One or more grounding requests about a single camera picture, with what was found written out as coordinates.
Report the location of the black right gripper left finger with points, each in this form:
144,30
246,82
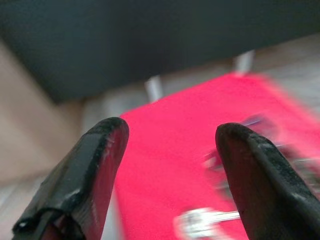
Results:
75,180

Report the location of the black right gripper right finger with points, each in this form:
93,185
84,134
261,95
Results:
262,190

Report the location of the bunch of keys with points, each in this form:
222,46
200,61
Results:
255,121
200,221

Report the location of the red plastic stool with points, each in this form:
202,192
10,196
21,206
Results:
180,140

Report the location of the black low cabinet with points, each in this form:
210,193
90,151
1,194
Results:
125,37

